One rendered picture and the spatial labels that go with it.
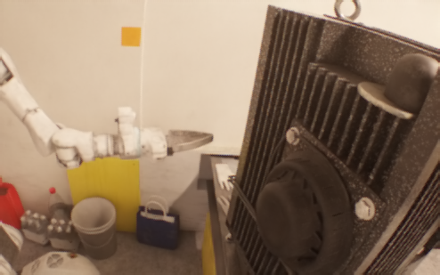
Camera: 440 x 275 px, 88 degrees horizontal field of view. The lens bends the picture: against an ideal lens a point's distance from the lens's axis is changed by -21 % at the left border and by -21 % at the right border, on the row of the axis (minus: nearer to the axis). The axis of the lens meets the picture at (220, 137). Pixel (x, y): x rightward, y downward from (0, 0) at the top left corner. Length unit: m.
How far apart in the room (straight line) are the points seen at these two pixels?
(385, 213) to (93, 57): 1.40
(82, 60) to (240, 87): 0.87
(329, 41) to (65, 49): 1.29
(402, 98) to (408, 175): 0.11
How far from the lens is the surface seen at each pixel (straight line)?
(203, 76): 1.53
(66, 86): 1.63
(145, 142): 0.68
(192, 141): 0.71
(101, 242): 1.84
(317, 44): 0.57
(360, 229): 0.48
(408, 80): 0.41
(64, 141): 0.68
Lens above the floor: 1.63
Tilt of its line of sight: 30 degrees down
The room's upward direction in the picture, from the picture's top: 9 degrees clockwise
